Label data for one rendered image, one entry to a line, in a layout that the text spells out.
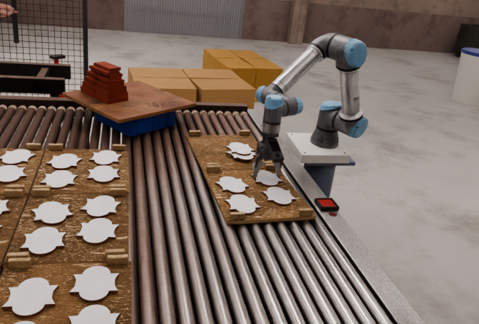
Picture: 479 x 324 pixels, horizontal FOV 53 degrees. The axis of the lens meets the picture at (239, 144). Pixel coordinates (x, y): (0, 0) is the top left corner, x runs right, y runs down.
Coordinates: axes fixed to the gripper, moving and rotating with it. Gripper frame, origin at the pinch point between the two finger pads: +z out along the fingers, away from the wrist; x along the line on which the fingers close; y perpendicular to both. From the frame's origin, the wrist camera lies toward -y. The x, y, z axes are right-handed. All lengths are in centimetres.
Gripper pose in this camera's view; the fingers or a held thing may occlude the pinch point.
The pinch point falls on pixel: (266, 177)
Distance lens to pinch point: 204.7
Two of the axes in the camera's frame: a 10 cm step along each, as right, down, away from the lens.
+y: -2.7, -3.6, 8.9
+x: -9.6, 0.1, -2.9
